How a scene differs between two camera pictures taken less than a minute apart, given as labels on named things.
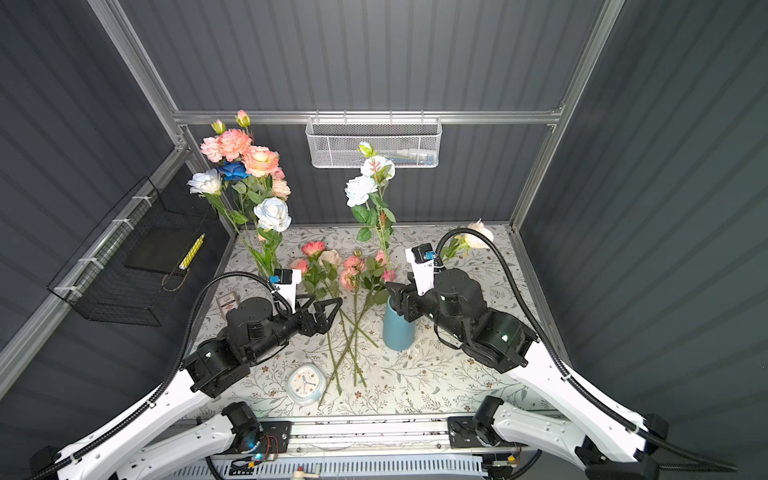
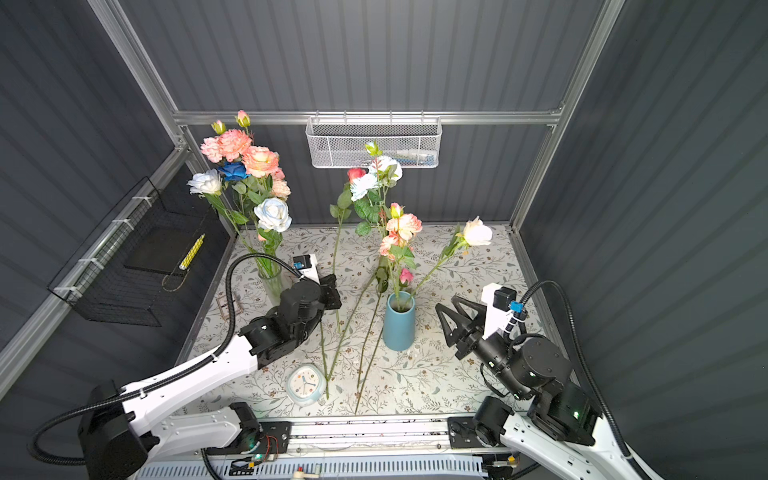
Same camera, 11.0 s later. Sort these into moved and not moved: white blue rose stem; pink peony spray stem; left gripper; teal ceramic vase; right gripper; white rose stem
Moved: left gripper; right gripper
Not moved: white rose stem; white blue rose stem; pink peony spray stem; teal ceramic vase
